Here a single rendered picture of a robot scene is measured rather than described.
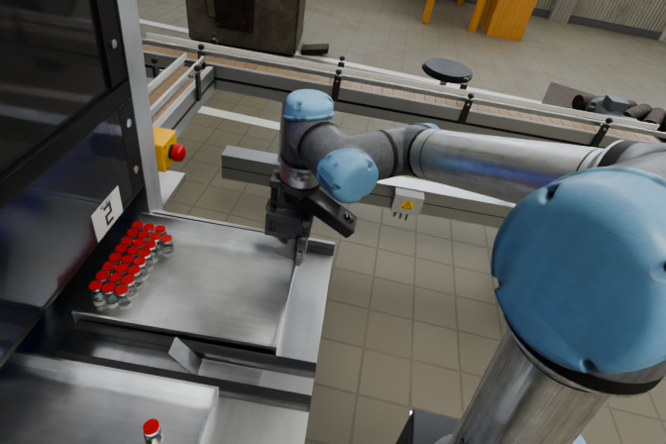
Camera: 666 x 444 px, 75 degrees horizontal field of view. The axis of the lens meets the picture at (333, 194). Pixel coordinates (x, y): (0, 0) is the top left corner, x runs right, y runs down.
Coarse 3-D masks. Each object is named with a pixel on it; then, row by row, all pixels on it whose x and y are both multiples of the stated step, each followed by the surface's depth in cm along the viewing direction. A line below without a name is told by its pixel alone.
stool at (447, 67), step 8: (424, 64) 275; (432, 64) 274; (440, 64) 276; (448, 64) 278; (456, 64) 280; (432, 72) 266; (440, 72) 264; (448, 72) 266; (456, 72) 268; (464, 72) 270; (472, 72) 276; (440, 80) 266; (448, 80) 264; (456, 80) 263
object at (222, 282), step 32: (160, 224) 93; (192, 224) 92; (160, 256) 87; (192, 256) 88; (224, 256) 89; (256, 256) 91; (160, 288) 81; (192, 288) 82; (224, 288) 83; (256, 288) 84; (288, 288) 81; (96, 320) 71; (128, 320) 71; (160, 320) 76; (192, 320) 76; (224, 320) 77; (256, 320) 78
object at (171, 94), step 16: (176, 64) 141; (160, 80) 131; (176, 80) 138; (192, 80) 140; (208, 80) 147; (160, 96) 129; (176, 96) 130; (192, 96) 135; (208, 96) 150; (160, 112) 122; (176, 112) 125; (192, 112) 138; (176, 128) 127
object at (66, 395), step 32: (0, 384) 64; (32, 384) 64; (64, 384) 65; (96, 384) 66; (128, 384) 66; (160, 384) 65; (192, 384) 64; (0, 416) 60; (32, 416) 61; (64, 416) 61; (96, 416) 62; (128, 416) 63; (160, 416) 63; (192, 416) 64
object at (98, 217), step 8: (112, 192) 75; (104, 200) 73; (112, 200) 75; (120, 200) 78; (112, 208) 76; (120, 208) 79; (96, 216) 71; (104, 216) 74; (112, 216) 76; (96, 224) 72; (104, 224) 74; (112, 224) 77; (96, 232) 72; (104, 232) 75
